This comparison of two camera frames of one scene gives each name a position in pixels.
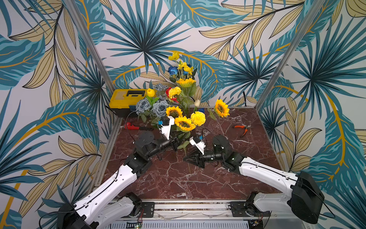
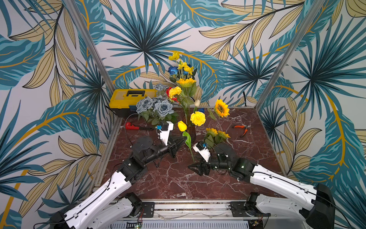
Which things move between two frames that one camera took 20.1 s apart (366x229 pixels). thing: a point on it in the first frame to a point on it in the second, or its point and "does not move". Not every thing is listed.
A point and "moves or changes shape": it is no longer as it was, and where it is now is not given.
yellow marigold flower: x=198 y=118 does not move
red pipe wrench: x=128 y=126 does not move
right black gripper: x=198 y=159 to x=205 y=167
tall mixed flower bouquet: x=186 y=88 does not move
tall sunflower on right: x=221 y=108 does not move
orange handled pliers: x=246 y=127 does not move
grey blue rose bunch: x=151 y=112 does not move
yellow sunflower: x=175 y=111 moves or changes shape
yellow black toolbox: x=123 y=101 does not move
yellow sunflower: x=185 y=126 to x=211 y=131
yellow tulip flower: x=151 y=93 to x=182 y=126
